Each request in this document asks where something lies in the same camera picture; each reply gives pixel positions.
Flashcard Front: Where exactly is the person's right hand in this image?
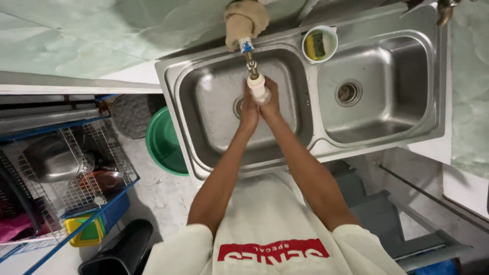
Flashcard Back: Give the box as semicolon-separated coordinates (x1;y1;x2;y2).
258;75;282;123

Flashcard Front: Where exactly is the person's left hand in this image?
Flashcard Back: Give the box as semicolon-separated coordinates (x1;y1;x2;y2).
239;80;261;132

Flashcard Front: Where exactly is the stainless steel double sink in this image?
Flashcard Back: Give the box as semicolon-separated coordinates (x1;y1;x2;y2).
155;3;448;188

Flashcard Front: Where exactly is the faucet with cloth-wrapped base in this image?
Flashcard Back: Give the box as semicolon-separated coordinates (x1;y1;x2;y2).
224;0;272;106

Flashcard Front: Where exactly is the yellow green sponge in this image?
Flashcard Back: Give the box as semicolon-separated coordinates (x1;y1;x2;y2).
306;31;326;61

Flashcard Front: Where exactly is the white cup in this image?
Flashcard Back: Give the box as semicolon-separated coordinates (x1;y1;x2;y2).
301;25;339;64

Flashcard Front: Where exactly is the green plastic basin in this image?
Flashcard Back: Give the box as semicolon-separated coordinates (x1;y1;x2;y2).
145;106;189;177

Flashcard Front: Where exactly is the person's white shirt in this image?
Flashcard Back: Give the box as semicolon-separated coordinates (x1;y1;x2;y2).
142;171;407;275

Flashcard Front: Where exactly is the grey metal stand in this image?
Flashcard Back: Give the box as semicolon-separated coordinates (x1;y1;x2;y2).
332;160;474;272

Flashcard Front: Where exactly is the brass tap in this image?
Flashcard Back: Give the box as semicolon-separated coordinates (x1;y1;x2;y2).
436;0;461;27

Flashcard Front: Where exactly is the black bin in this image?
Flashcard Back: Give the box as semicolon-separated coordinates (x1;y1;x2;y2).
77;219;154;275

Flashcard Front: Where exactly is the yellow green plastic container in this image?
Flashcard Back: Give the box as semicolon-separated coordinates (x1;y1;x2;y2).
63;216;106;248

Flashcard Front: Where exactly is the blue wire dish rack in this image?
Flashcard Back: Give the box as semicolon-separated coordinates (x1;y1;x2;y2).
0;94;141;275

